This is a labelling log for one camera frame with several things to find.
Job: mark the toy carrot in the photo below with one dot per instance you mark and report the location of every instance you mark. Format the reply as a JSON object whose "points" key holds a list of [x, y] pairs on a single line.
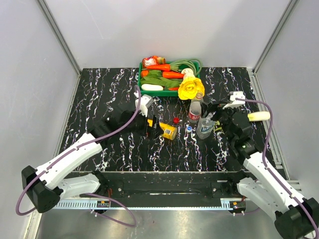
{"points": [[172, 75], [161, 67]]}

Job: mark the pale toy corn cob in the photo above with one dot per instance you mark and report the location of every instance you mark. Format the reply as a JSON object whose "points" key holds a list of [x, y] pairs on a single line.
{"points": [[259, 116]]}

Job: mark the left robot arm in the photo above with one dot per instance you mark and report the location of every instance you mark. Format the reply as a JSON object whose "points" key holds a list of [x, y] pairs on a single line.
{"points": [[47, 184]]}

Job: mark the blue label water bottle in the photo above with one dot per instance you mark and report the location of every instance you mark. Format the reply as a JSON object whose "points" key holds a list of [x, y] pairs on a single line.
{"points": [[205, 126]]}

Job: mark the yellow juice bottle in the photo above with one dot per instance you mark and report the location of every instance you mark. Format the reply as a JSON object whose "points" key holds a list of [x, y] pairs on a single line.
{"points": [[167, 131]]}

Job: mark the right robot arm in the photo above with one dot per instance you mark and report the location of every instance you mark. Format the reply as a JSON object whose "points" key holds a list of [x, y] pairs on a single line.
{"points": [[294, 215]]}

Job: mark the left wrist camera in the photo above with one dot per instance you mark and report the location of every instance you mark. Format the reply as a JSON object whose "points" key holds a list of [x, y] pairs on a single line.
{"points": [[146, 102]]}

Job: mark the upper toy carrot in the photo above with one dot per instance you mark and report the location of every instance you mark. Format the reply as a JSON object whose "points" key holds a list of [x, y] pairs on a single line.
{"points": [[161, 67]]}

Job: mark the small toy tomato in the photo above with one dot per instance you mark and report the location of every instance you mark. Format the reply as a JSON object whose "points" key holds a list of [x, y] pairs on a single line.
{"points": [[144, 73]]}

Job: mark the lower toy carrot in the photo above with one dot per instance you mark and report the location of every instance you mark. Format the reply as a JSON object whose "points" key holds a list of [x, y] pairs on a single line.
{"points": [[172, 75]]}

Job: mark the red bottle cap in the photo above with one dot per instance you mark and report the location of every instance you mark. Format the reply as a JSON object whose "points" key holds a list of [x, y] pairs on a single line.
{"points": [[176, 120]]}

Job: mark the yellow toy cabbage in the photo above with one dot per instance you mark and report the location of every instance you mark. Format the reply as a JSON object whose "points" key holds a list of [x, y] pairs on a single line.
{"points": [[189, 88]]}

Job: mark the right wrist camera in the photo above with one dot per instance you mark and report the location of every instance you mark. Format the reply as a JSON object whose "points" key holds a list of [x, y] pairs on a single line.
{"points": [[236, 99]]}

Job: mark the red white snack packet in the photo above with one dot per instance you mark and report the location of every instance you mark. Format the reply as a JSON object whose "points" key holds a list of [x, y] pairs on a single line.
{"points": [[153, 60]]}

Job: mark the toy mushroom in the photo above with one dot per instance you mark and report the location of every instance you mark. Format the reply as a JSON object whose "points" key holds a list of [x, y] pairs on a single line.
{"points": [[188, 72]]}

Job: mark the green toy scallions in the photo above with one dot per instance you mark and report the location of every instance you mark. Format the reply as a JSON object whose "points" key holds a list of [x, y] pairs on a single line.
{"points": [[193, 63]]}

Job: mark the green plastic tray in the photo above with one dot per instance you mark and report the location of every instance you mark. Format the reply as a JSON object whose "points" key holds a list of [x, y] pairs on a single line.
{"points": [[172, 92]]}

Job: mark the red label water bottle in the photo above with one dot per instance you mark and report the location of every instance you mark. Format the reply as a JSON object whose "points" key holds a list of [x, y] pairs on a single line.
{"points": [[194, 112]]}

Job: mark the toy celery stalk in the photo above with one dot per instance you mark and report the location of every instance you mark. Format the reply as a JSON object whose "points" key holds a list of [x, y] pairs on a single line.
{"points": [[218, 127]]}

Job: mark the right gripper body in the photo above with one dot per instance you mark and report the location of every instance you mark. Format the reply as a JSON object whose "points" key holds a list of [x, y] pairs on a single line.
{"points": [[224, 116]]}

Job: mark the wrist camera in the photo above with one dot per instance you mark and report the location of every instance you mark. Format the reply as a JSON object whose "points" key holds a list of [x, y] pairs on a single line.
{"points": [[146, 102], [236, 99]]}

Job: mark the green toy leafy vegetable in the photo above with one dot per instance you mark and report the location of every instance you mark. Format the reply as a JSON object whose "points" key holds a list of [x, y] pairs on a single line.
{"points": [[155, 78]]}

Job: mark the white toy radish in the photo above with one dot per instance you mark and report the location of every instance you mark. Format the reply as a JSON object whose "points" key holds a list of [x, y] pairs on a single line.
{"points": [[150, 87]]}

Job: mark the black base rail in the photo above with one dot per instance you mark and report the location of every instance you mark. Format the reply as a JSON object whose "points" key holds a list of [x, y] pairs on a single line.
{"points": [[170, 189]]}

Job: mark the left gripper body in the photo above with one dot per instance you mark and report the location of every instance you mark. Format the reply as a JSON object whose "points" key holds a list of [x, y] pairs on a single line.
{"points": [[151, 131]]}

